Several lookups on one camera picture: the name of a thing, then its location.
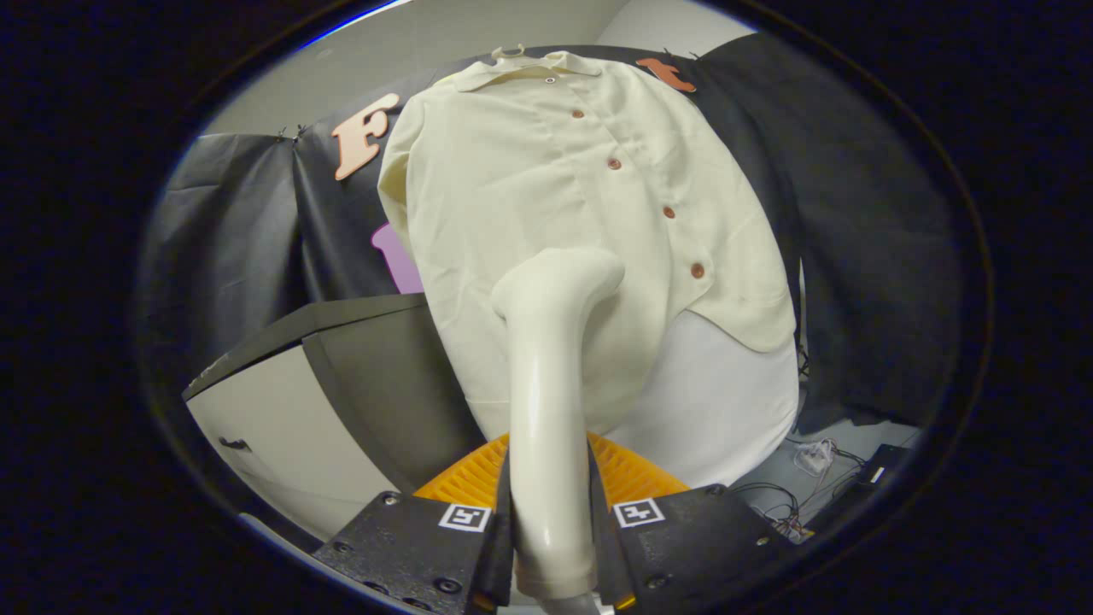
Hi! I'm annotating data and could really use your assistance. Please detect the black backdrop cloth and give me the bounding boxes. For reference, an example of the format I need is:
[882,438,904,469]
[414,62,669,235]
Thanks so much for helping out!
[137,32,957,428]

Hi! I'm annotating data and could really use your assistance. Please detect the white garment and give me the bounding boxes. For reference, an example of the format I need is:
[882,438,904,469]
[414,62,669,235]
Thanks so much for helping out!
[602,307,801,488]

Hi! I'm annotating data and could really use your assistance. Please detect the grey cabinet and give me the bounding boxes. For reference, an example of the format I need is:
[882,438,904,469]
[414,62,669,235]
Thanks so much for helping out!
[182,293,488,543]

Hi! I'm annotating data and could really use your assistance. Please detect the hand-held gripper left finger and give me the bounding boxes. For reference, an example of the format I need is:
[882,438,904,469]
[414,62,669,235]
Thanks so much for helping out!
[312,431,515,615]

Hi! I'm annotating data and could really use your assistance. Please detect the cream button shirt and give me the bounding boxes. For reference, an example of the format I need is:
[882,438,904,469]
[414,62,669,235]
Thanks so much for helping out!
[377,50,797,441]

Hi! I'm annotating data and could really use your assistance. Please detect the floor cables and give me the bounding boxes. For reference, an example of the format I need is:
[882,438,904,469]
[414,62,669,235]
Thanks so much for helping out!
[733,440,868,543]

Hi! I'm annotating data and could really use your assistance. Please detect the white power adapter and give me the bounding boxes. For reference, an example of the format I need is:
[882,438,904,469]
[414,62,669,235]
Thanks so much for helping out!
[794,440,836,477]

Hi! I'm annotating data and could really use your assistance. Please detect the black stand pole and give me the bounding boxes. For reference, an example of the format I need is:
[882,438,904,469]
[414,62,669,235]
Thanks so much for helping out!
[798,261,810,381]

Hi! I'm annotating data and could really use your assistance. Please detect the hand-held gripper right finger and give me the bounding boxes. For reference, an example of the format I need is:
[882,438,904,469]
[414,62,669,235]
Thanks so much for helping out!
[585,431,799,612]

